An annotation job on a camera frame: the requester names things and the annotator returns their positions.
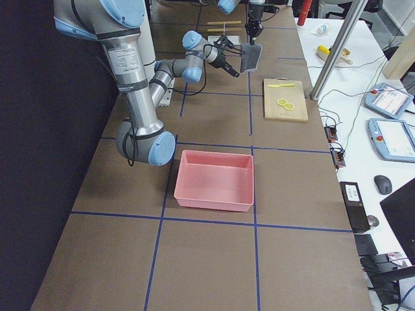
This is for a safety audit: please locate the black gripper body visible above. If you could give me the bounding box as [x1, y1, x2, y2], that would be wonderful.
[212, 35, 239, 78]
[245, 20, 263, 36]

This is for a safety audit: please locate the grey cloth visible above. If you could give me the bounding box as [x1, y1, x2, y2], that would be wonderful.
[240, 43, 263, 73]

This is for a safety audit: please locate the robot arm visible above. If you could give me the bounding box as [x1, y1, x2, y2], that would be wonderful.
[217, 0, 279, 46]
[53, 1, 239, 166]

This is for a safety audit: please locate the white rack tray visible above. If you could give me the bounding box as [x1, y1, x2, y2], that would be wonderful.
[207, 35, 241, 46]

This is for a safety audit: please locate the wooden rod outer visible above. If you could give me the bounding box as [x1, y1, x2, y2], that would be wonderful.
[206, 20, 242, 25]

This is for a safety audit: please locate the yellow plastic knife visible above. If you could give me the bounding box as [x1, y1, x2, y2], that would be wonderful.
[267, 83, 296, 88]

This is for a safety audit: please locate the red cylinder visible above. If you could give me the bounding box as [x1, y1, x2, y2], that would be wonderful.
[297, 0, 313, 26]

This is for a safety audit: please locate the white bottle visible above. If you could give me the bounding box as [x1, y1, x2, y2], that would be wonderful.
[316, 23, 330, 36]

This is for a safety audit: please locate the lemon slice rear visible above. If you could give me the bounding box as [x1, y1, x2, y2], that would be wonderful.
[277, 98, 287, 106]

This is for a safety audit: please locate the bamboo cutting board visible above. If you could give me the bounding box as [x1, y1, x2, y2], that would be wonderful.
[263, 78, 309, 122]

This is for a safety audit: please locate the wooden toy with banana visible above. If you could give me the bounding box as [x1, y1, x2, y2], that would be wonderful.
[316, 45, 353, 68]

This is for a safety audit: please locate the orange connector block far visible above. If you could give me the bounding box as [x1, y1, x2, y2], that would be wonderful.
[324, 126, 338, 143]

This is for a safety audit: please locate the orange connector block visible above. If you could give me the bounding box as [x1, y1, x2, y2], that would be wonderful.
[329, 142, 346, 169]
[324, 126, 338, 143]

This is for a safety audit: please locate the pink plastic bin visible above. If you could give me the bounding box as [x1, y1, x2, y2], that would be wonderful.
[174, 150, 254, 212]

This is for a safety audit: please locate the orange connector block near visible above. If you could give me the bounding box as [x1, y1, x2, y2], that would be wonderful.
[329, 142, 346, 169]

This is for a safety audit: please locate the teach pendant far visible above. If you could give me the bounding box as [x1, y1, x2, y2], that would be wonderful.
[364, 82, 414, 120]

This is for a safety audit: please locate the teach pendant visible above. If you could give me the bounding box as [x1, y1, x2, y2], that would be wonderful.
[364, 82, 414, 120]
[367, 118, 414, 163]

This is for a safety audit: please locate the teach pendant near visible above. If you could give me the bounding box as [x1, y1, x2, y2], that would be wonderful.
[367, 118, 414, 163]

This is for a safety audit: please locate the black computer mouse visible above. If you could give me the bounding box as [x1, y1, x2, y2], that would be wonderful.
[373, 175, 392, 195]

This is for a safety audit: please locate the black box device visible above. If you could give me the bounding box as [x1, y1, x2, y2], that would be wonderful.
[339, 181, 370, 233]

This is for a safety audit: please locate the black monitor corner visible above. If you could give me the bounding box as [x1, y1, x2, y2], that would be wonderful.
[380, 179, 414, 261]

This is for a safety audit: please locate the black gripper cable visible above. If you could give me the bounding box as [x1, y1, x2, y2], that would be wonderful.
[171, 43, 228, 97]

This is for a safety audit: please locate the aluminium frame post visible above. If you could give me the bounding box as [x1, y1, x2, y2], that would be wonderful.
[310, 0, 367, 101]

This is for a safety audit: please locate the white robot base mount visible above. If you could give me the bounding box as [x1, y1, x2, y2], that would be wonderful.
[158, 88, 172, 107]

